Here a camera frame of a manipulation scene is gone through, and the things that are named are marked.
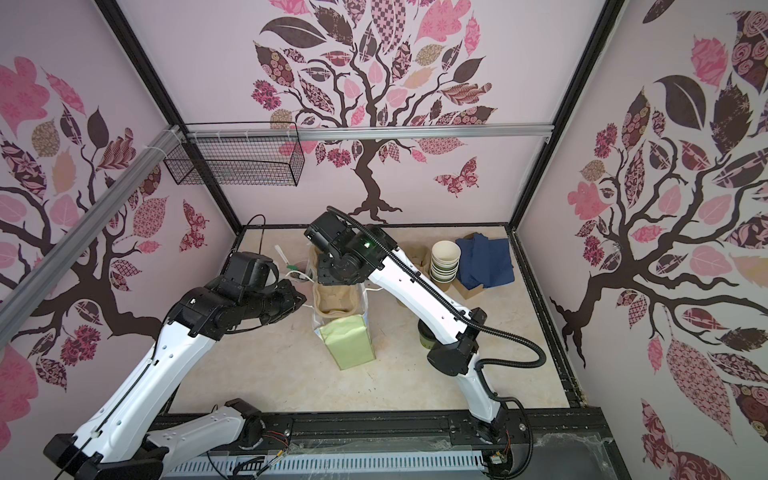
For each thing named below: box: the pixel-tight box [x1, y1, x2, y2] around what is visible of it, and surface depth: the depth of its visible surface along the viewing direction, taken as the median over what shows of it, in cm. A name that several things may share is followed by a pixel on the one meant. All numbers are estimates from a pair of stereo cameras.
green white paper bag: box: [312, 282, 375, 371], surface depth 70 cm
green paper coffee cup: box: [418, 319, 437, 350], surface depth 81 cm
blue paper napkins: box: [455, 233, 515, 290], surface depth 103 cm
